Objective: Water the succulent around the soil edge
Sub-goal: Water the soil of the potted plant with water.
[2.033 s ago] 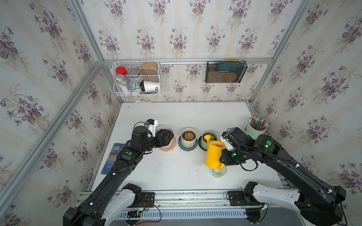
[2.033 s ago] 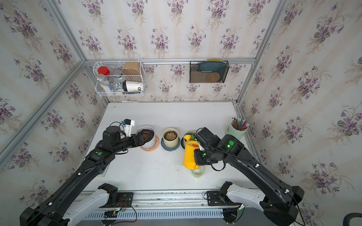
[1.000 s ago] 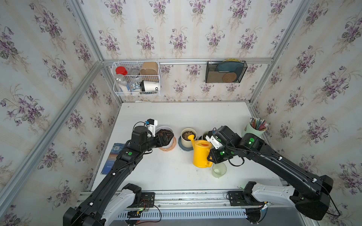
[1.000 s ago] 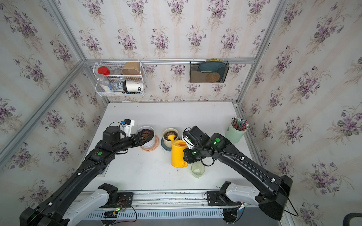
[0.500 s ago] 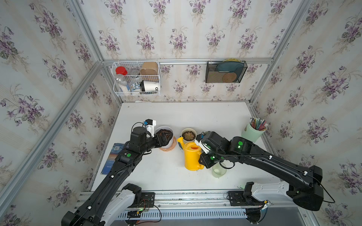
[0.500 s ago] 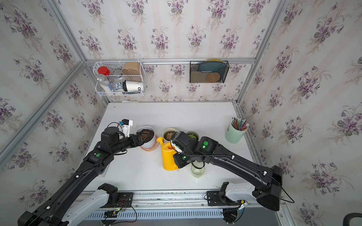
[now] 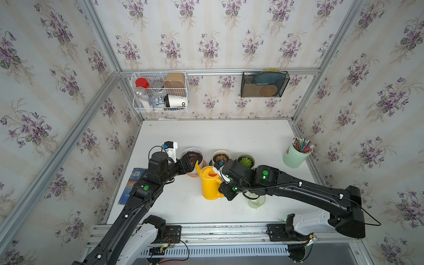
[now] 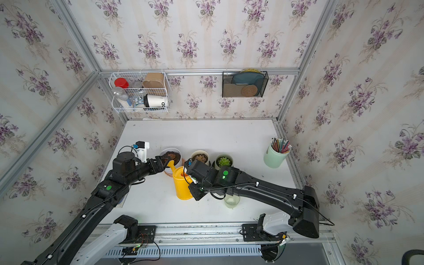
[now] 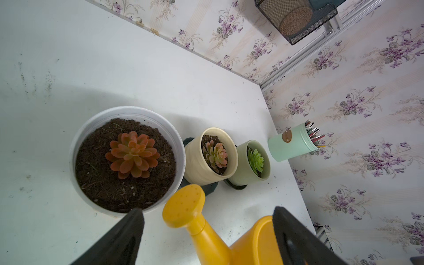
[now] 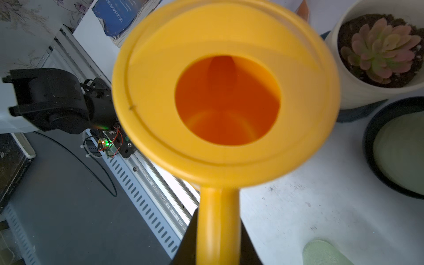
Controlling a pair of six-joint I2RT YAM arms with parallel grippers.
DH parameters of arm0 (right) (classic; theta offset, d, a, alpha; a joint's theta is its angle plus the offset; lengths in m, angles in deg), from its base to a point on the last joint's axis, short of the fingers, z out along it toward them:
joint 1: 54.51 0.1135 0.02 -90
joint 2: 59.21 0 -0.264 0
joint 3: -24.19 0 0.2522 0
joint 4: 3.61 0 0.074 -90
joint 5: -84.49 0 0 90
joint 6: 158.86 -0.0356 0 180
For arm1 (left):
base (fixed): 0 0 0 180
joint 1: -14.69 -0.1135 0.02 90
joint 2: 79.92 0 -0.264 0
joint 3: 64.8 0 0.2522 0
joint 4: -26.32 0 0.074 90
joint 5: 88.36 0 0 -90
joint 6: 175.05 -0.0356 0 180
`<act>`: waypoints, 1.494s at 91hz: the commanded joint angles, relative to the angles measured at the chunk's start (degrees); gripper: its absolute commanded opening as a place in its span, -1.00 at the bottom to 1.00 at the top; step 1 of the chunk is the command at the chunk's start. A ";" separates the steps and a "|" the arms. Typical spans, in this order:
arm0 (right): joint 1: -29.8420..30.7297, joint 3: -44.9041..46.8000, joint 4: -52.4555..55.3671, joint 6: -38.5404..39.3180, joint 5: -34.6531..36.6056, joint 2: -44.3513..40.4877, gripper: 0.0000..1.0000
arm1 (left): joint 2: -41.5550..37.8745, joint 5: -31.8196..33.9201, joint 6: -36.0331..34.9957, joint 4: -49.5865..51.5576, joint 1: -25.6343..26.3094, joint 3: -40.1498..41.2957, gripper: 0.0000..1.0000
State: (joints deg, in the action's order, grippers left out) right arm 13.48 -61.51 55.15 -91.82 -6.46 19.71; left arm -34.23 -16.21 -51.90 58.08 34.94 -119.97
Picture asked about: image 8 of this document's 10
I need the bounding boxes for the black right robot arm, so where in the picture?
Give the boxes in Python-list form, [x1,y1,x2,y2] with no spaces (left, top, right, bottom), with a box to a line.
[183,160,320,239]

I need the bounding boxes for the white wire basket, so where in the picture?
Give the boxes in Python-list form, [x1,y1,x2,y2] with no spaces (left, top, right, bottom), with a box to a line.
[108,71,171,113]

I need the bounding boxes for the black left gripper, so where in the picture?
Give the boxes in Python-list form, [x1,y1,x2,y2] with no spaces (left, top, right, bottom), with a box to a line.
[124,157,172,187]

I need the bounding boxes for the green pencil holder cup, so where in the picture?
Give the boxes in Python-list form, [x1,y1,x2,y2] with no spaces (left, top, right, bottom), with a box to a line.
[263,138,292,168]

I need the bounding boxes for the white pot red succulent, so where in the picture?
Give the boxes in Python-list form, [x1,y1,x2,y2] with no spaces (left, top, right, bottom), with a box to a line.
[160,148,182,167]

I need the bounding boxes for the red lid jar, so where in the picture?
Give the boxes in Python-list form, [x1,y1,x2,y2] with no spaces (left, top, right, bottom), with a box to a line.
[114,78,129,89]

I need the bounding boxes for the small circuit board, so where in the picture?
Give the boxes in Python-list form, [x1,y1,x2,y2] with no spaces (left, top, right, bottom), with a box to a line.
[121,247,139,256]

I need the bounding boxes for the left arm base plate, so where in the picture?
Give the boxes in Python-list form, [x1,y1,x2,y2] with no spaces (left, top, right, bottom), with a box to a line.
[130,225,157,245]

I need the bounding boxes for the blue book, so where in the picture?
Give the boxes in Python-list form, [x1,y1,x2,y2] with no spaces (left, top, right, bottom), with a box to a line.
[116,194,128,208]

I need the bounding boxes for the round cork coaster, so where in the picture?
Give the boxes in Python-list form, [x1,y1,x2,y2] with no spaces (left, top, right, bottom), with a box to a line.
[241,85,258,97]

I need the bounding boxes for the black mesh wall holder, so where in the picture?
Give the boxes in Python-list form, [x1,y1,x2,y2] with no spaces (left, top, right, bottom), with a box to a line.
[221,70,269,98]

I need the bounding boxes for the translucent green cup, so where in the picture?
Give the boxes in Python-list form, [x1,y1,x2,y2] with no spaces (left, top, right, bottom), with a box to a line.
[224,195,240,209]

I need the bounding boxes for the brown paper cup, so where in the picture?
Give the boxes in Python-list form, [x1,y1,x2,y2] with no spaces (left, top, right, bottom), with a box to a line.
[142,72,165,88]

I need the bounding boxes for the aluminium front rail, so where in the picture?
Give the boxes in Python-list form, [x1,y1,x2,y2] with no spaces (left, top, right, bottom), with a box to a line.
[59,220,335,247]

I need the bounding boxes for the teal plate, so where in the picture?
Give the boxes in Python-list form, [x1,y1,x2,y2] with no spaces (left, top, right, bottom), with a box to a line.
[231,71,265,86]

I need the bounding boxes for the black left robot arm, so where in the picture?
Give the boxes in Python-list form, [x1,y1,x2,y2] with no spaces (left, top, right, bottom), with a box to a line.
[22,151,171,265]

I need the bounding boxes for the white black paper cup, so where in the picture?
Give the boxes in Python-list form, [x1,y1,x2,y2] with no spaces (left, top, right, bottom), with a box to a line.
[143,94,169,108]

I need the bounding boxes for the green ribbed pot succulent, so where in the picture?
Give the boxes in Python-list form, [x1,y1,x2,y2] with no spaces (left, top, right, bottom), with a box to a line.
[214,154,233,170]

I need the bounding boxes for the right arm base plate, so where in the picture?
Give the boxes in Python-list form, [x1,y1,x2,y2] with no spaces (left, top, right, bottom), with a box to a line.
[239,224,287,242]

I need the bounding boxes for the yellow plastic watering can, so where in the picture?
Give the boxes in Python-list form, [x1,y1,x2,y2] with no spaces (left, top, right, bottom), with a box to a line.
[167,160,193,201]

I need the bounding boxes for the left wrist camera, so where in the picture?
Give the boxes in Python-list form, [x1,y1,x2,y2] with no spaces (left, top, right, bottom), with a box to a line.
[133,141,150,163]

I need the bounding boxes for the cream ribbed pot succulent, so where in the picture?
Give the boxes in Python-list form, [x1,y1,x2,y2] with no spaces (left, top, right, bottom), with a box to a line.
[191,150,210,166]

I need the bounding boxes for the clear plastic bottle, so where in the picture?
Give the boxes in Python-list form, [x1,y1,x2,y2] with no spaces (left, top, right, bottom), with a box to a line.
[112,87,133,108]

